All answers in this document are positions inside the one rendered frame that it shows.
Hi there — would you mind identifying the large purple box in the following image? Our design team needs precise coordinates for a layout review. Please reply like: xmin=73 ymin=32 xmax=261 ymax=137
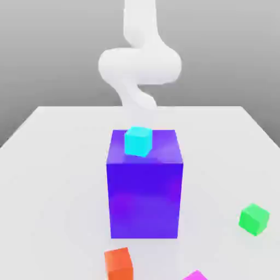
xmin=106 ymin=129 xmax=184 ymax=240

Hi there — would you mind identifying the small magenta cube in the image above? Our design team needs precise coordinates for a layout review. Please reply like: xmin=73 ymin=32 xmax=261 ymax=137
xmin=182 ymin=270 xmax=209 ymax=280

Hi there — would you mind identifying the small green cube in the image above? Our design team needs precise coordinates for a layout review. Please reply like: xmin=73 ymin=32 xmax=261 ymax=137
xmin=238 ymin=202 xmax=270 ymax=237

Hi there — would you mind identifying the small cyan cube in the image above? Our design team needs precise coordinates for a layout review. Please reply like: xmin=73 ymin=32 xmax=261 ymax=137
xmin=124 ymin=126 xmax=153 ymax=158

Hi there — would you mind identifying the small orange cube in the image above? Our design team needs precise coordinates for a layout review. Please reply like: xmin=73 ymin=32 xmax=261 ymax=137
xmin=104 ymin=247 xmax=135 ymax=280

